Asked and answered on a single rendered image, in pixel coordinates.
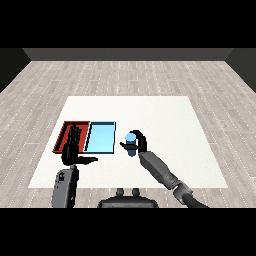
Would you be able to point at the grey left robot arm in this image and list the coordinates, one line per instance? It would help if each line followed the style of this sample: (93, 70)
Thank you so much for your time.
(65, 186)

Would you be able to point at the red shallow open box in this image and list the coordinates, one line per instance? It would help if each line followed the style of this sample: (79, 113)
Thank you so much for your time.
(66, 135)

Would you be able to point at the small blue can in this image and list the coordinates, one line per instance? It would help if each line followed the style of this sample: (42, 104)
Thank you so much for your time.
(131, 141)

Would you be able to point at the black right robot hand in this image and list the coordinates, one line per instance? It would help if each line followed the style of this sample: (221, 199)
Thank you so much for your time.
(142, 141)

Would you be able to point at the dark grey robot body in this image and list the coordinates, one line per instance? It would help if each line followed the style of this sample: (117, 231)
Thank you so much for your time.
(128, 200)

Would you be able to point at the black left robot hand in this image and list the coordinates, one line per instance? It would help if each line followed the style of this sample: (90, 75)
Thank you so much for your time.
(70, 151)

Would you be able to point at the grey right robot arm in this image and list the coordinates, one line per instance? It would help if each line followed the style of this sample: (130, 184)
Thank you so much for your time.
(166, 176)

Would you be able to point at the light blue shallow open box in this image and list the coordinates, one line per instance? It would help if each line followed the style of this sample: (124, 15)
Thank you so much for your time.
(100, 137)

